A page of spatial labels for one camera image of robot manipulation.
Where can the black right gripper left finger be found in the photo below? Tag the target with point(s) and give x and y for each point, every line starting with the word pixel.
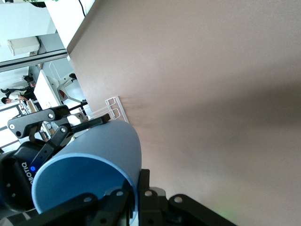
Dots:
pixel 94 212

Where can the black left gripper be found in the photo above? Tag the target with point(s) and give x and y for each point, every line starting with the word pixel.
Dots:
pixel 14 179

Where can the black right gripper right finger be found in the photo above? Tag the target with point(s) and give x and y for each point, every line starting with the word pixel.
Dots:
pixel 160 209

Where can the blue plastic cup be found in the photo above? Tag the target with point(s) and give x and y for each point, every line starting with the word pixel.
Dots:
pixel 105 146

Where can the white desk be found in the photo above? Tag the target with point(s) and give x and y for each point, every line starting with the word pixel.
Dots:
pixel 44 89

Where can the person in white shirt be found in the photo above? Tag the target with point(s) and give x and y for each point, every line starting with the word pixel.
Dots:
pixel 14 96

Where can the white and red machine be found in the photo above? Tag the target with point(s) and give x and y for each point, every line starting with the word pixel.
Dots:
pixel 62 91

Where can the white box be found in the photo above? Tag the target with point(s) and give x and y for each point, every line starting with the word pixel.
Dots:
pixel 23 46

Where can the brown table cover sheet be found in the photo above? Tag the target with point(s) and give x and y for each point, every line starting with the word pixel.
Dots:
pixel 211 94

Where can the aluminium rail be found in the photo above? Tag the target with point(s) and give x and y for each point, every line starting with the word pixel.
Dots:
pixel 35 58

